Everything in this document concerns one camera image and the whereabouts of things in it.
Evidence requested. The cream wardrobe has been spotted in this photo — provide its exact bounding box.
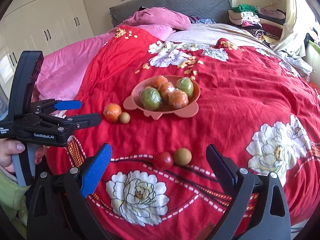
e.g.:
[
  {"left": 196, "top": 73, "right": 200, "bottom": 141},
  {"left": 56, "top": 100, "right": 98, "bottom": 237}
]
[{"left": 0, "top": 0, "right": 94, "bottom": 80}]

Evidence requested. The white crumpled clothing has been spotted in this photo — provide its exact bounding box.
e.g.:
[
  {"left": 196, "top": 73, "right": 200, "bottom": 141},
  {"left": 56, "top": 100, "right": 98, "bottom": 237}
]
[{"left": 277, "top": 50, "right": 313, "bottom": 74}]

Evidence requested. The patterned pillow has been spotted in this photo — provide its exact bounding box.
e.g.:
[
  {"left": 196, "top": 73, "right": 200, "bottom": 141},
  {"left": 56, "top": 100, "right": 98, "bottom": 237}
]
[{"left": 187, "top": 15, "right": 215, "bottom": 25}]

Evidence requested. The beige blanket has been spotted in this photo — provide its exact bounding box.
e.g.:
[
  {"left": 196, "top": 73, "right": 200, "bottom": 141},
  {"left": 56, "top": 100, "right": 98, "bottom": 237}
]
[{"left": 165, "top": 23, "right": 283, "bottom": 53}]

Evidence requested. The pink pillow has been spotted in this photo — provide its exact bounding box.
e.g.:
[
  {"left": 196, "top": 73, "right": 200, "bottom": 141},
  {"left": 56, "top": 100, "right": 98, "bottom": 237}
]
[
  {"left": 119, "top": 7, "right": 192, "bottom": 32},
  {"left": 135, "top": 25, "right": 177, "bottom": 42}
]

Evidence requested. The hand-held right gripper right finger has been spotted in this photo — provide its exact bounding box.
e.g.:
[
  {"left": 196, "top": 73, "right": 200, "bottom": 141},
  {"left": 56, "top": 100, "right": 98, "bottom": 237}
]
[{"left": 197, "top": 144, "right": 292, "bottom": 240}]

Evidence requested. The pink plastic bowl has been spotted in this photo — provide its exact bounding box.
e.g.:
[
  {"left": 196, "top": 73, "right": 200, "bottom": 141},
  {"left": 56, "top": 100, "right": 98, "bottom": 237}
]
[{"left": 123, "top": 75, "right": 200, "bottom": 120}]

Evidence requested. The person's left forearm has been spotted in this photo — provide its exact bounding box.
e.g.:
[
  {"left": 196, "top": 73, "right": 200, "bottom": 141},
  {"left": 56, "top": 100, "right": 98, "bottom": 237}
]
[{"left": 0, "top": 166, "right": 28, "bottom": 239}]

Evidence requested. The person's left hand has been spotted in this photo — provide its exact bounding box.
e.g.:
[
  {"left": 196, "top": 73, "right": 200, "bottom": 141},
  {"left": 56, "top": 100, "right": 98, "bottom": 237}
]
[{"left": 0, "top": 138, "right": 46, "bottom": 173}]

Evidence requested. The large tan longan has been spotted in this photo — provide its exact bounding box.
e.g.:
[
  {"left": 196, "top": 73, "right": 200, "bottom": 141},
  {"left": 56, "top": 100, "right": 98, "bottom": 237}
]
[{"left": 173, "top": 148, "right": 192, "bottom": 166}]

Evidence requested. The red plastic bag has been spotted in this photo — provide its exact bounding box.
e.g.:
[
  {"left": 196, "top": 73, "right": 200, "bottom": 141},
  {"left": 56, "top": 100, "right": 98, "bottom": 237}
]
[{"left": 310, "top": 82, "right": 320, "bottom": 101}]

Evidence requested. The red tomato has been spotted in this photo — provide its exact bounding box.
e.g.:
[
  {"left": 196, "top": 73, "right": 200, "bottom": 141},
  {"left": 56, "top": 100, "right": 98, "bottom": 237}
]
[{"left": 153, "top": 151, "right": 174, "bottom": 170}]

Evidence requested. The red floral blanket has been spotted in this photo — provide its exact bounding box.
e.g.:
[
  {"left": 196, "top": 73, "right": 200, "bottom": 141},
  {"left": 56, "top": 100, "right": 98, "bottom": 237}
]
[{"left": 46, "top": 25, "right": 320, "bottom": 240}]

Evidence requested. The pink bedsheet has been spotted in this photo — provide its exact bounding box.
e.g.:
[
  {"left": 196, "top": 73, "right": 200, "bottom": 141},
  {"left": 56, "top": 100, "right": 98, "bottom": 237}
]
[{"left": 34, "top": 32, "right": 118, "bottom": 101}]

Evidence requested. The green fruit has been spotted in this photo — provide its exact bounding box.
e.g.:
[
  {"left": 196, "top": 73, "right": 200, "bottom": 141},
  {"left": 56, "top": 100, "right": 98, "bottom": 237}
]
[
  {"left": 139, "top": 87, "right": 163, "bottom": 111},
  {"left": 175, "top": 77, "right": 194, "bottom": 98}
]

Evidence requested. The green knitted garment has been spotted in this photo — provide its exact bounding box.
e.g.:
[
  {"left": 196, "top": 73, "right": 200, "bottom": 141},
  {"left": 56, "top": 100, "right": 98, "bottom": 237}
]
[{"left": 231, "top": 4, "right": 258, "bottom": 13}]

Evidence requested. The pile of folded clothes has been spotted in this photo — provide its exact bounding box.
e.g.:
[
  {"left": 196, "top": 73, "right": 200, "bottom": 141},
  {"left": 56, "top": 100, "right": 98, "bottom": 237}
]
[{"left": 228, "top": 4, "right": 286, "bottom": 43}]

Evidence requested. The grey padded headboard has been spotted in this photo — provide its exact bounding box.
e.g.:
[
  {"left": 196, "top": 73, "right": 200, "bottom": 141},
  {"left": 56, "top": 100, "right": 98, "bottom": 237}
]
[{"left": 109, "top": 0, "right": 232, "bottom": 28}]

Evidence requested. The cream curtain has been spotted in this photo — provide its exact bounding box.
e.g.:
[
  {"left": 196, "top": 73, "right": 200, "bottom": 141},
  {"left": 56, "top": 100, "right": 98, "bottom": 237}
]
[{"left": 270, "top": 0, "right": 316, "bottom": 51}]

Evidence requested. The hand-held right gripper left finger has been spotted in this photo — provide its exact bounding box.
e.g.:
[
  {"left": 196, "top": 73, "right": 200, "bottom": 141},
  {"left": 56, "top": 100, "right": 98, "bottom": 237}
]
[{"left": 26, "top": 143, "right": 112, "bottom": 240}]

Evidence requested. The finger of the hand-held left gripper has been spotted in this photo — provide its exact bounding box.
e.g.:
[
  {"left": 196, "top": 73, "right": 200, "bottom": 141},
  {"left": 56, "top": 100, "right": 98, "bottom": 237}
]
[
  {"left": 32, "top": 99, "right": 82, "bottom": 114},
  {"left": 37, "top": 113, "right": 102, "bottom": 131}
]

